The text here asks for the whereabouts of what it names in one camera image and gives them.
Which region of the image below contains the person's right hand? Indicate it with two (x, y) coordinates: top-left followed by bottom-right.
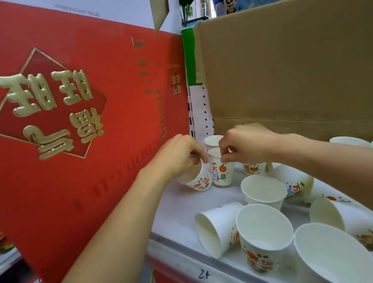
(217, 121), (285, 168)

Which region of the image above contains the person's left hand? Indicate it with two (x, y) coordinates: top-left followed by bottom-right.
(140, 132), (210, 184)

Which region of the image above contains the fruit print paper cup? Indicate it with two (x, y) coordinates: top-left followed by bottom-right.
(207, 146), (237, 188)
(176, 159), (214, 194)

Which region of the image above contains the person's left forearm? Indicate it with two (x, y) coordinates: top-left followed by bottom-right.
(30, 167), (186, 283)

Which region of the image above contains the person's right forearm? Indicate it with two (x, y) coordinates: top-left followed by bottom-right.
(277, 126), (373, 237)

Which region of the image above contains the white perforated shelf panel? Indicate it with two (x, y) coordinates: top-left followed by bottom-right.
(186, 83), (217, 144)

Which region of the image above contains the scatter of white paper cups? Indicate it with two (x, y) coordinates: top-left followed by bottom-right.
(187, 122), (373, 283)

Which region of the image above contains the green paper strip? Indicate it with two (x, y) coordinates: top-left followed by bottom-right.
(181, 27), (199, 87)

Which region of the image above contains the large brown cardboard box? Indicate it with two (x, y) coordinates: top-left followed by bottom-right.
(189, 0), (373, 156)

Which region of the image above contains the red gift box gold print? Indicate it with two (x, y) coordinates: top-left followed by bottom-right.
(0, 0), (204, 283)

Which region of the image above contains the brown cardboard flap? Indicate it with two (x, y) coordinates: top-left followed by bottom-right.
(149, 0), (172, 35)

